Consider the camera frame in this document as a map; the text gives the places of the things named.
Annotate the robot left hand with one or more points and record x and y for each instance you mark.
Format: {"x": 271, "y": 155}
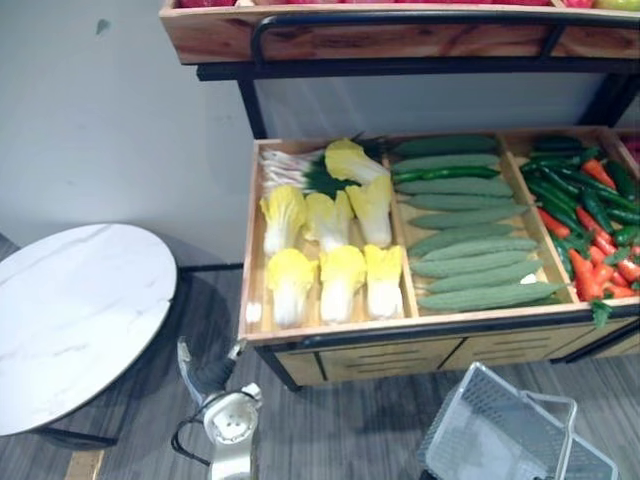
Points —
{"x": 215, "y": 377}

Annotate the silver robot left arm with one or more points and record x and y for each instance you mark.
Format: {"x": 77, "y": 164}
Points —
{"x": 232, "y": 430}

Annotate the grey plastic shopping basket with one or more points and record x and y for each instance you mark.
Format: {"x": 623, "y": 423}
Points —
{"x": 490, "y": 430}

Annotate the white price label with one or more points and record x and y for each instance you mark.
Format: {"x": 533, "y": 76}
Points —
{"x": 253, "y": 312}

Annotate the napa cabbage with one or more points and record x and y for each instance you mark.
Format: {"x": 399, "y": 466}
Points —
{"x": 329, "y": 220}
{"x": 281, "y": 215}
{"x": 352, "y": 162}
{"x": 372, "y": 210}
{"x": 290, "y": 285}
{"x": 341, "y": 280}
{"x": 382, "y": 280}

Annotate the round white marble table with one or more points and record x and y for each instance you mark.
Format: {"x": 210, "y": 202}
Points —
{"x": 75, "y": 310}

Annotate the green onion bunch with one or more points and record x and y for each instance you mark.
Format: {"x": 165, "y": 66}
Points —
{"x": 285, "y": 167}

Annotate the green bumpy cucumber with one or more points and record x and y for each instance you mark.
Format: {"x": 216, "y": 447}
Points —
{"x": 457, "y": 239}
{"x": 445, "y": 162}
{"x": 470, "y": 217}
{"x": 470, "y": 264}
{"x": 485, "y": 277}
{"x": 480, "y": 248}
{"x": 455, "y": 187}
{"x": 465, "y": 202}
{"x": 490, "y": 296}

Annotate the small white tag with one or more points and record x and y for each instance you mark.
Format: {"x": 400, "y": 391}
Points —
{"x": 528, "y": 279}

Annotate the orange carrot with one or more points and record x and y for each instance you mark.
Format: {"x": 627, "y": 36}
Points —
{"x": 554, "y": 222}
{"x": 598, "y": 174}
{"x": 582, "y": 275}
{"x": 595, "y": 230}
{"x": 627, "y": 270}

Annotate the wooden produce display stand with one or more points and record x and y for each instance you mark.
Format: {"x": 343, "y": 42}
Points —
{"x": 400, "y": 40}

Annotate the short dark green cucumber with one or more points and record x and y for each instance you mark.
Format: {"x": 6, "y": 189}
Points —
{"x": 557, "y": 143}

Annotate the dark green pepper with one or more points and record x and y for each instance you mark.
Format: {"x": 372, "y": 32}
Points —
{"x": 596, "y": 210}
{"x": 621, "y": 180}

